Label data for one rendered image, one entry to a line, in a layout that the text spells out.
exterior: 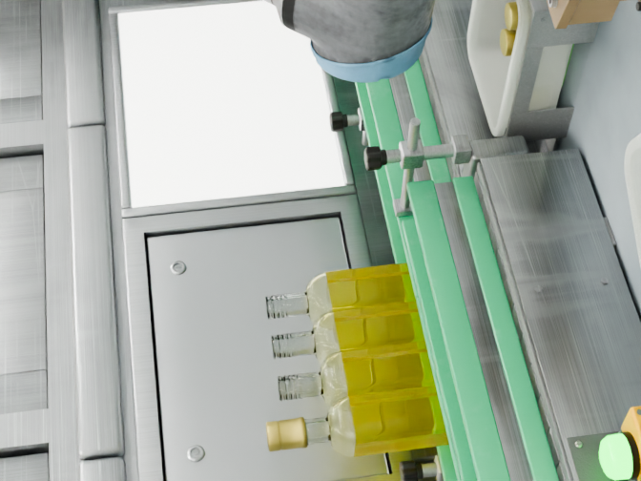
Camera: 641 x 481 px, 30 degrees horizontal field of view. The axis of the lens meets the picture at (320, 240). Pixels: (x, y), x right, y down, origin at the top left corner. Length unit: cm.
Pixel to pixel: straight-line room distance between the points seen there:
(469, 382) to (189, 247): 55
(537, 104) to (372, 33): 35
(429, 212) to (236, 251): 38
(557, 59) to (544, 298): 28
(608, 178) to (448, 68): 35
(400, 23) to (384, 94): 48
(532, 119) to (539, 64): 9
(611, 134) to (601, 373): 27
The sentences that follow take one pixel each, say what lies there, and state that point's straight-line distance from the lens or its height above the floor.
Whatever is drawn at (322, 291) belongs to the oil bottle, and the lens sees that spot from 145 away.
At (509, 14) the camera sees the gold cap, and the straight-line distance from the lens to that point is 149.
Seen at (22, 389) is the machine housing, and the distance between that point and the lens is 164.
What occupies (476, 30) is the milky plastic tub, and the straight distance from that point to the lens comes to 157.
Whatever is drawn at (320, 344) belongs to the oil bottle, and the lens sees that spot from 142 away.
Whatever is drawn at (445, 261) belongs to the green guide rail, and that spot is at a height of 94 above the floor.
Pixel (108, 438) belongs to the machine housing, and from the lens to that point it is 155.
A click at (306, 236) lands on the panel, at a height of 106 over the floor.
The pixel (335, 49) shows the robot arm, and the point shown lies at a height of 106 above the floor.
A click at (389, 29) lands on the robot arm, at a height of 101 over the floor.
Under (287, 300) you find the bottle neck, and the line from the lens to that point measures 146.
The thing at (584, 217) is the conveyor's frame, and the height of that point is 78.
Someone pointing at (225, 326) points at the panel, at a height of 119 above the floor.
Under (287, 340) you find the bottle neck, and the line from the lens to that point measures 143.
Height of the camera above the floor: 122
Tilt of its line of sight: 6 degrees down
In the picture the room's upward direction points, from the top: 96 degrees counter-clockwise
